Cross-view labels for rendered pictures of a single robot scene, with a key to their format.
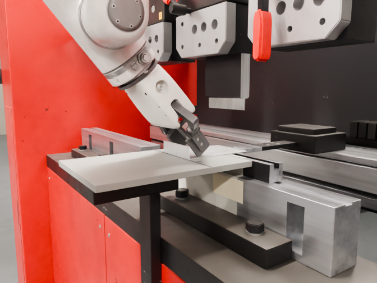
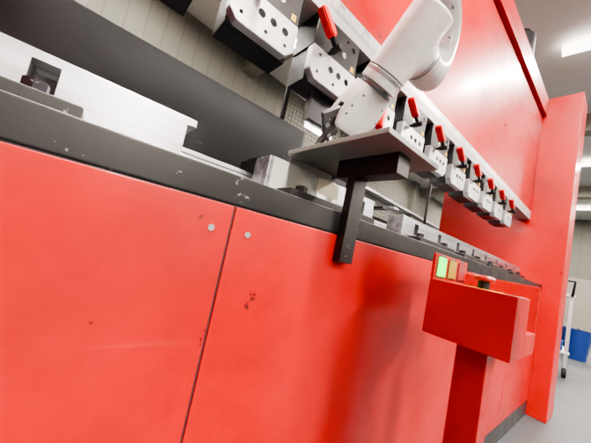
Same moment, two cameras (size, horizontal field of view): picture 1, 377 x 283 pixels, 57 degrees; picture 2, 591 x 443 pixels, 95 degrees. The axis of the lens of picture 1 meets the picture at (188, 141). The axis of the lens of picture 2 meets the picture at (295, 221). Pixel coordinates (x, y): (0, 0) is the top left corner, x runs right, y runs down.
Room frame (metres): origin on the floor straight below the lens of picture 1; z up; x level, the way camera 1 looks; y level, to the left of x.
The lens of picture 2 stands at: (0.70, 0.61, 0.79)
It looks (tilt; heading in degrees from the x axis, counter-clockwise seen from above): 5 degrees up; 265
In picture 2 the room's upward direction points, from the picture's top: 12 degrees clockwise
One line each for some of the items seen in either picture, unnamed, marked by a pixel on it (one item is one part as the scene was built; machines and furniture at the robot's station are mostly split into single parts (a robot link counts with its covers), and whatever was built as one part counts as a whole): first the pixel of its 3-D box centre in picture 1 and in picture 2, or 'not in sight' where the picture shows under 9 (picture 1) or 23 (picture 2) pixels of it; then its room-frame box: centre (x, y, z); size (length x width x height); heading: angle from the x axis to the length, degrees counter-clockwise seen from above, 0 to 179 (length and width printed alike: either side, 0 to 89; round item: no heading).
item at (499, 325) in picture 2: not in sight; (482, 302); (0.19, 0.02, 0.75); 0.20 x 0.16 x 0.18; 34
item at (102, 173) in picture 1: (155, 163); (357, 159); (0.55, 0.05, 1.00); 0.26 x 0.18 x 0.01; 124
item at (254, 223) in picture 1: (254, 227); not in sight; (0.49, -0.10, 0.91); 0.03 x 0.03 x 0.02
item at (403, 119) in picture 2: not in sight; (403, 131); (0.32, -0.28, 1.26); 0.15 x 0.09 x 0.17; 34
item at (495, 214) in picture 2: not in sight; (491, 204); (-0.51, -0.83, 1.26); 0.15 x 0.09 x 0.17; 34
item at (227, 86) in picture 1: (226, 82); (320, 118); (0.64, -0.07, 1.13); 0.10 x 0.02 x 0.10; 34
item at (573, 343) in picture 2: not in sight; (574, 342); (-4.12, -3.17, 0.23); 0.39 x 0.36 x 0.46; 37
